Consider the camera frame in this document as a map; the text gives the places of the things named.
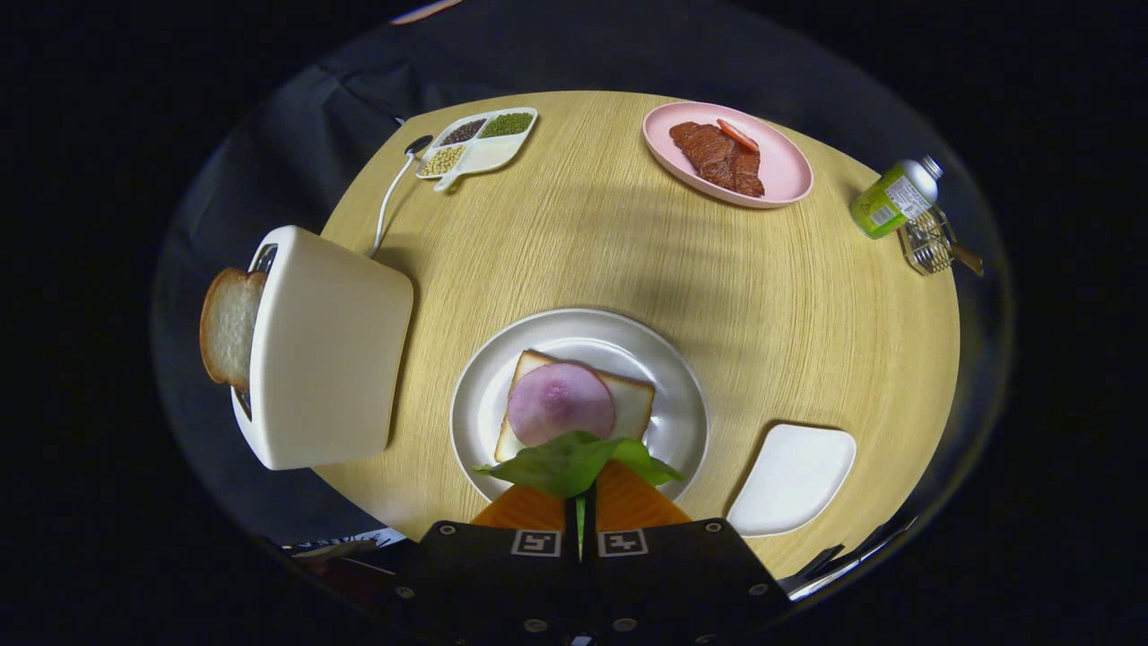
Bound green label bottle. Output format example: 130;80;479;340
850;155;944;240

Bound toasted bread slice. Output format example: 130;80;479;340
199;266;267;391

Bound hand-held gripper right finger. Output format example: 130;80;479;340
583;459;792;646

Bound white divided dish with beans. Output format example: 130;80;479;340
415;107;539;193

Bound white bread slice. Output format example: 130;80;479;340
494;350;656;463

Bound green lettuce leaf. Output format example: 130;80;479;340
474;431;684;562

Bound red sausage slice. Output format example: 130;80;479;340
716;118;760;153

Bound pink plate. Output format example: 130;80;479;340
642;101;814;209

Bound brown meat slices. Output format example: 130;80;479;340
669;121;766;198

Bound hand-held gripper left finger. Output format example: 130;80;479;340
395;480;584;646

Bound white toaster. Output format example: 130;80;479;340
231;225;415;471

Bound round pink ham slice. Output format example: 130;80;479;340
507;362;617;448

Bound white toaster cable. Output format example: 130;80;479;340
370;135;433;259

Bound small white square dish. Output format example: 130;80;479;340
726;423;857;537

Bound round white plate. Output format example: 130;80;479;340
449;309;710;503

